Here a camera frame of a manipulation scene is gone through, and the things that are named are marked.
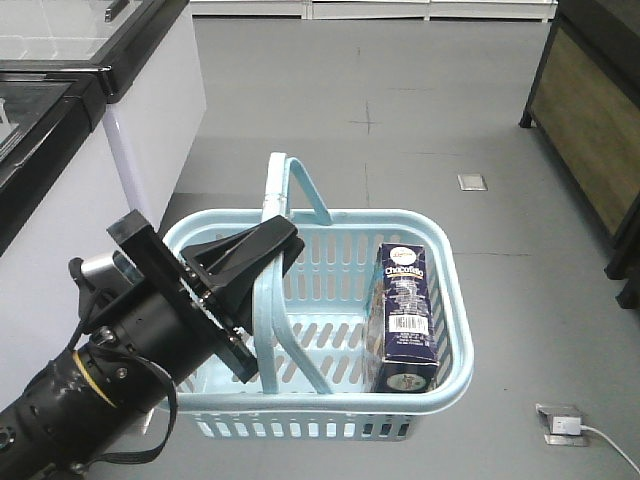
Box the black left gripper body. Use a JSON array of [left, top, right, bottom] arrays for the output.
[[68, 210, 258, 400]]

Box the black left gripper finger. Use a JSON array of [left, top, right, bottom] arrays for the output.
[[180, 215, 299, 285], [206, 237, 304, 334]]

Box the light blue plastic basket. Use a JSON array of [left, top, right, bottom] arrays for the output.
[[164, 153, 474, 441]]

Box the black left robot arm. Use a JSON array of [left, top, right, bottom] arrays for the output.
[[1, 211, 304, 479]]

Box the near white chest freezer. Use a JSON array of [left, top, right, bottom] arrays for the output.
[[1, 73, 129, 376]]

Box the white chest freezer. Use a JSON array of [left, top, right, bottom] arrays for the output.
[[1, 1, 206, 225], [1, 73, 129, 376]]

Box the dark blue Chocofello cookie box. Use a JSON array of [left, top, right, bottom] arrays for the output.
[[363, 242, 440, 394]]

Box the far white chest freezer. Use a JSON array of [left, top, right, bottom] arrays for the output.
[[1, 1, 206, 225]]

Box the steel floor socket plate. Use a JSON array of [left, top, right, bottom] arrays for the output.
[[457, 173, 488, 191]]

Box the floor socket with white plug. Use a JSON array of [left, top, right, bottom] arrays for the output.
[[535, 403, 589, 447]]

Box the dark wood display stand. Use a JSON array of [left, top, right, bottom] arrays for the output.
[[519, 1, 639, 309]]

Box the white supermarket shelf unit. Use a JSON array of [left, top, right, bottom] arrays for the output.
[[191, 0, 558, 22]]

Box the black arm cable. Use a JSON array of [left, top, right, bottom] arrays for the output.
[[69, 279, 179, 466]]

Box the white power cable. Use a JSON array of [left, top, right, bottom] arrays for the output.
[[579, 424, 640, 475]]

